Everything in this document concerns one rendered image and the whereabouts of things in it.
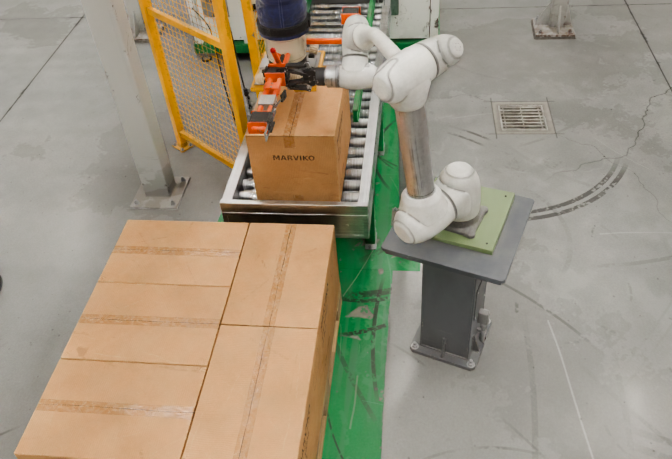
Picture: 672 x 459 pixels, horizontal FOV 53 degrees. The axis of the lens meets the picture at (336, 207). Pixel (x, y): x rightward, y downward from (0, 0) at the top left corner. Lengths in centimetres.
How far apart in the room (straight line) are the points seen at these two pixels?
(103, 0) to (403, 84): 193
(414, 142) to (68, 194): 279
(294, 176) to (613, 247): 179
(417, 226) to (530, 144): 216
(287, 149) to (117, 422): 131
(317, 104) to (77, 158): 219
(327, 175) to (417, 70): 105
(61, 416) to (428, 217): 151
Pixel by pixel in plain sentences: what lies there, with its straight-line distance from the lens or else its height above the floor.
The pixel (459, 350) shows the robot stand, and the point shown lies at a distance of 324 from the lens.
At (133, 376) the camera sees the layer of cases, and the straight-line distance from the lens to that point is 275.
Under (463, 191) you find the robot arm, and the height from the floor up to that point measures 99.
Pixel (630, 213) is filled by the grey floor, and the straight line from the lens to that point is 416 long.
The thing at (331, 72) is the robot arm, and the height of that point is 128.
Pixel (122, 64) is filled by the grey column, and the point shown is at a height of 94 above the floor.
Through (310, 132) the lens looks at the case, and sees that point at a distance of 299.
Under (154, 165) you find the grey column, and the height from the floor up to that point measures 26.
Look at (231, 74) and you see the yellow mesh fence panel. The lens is 369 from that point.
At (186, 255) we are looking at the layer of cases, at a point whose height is 54.
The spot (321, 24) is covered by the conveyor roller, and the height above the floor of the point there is 54.
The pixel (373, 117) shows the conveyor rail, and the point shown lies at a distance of 368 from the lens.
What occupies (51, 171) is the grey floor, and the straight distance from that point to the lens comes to 485.
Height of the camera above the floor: 267
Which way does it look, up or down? 42 degrees down
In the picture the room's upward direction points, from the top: 5 degrees counter-clockwise
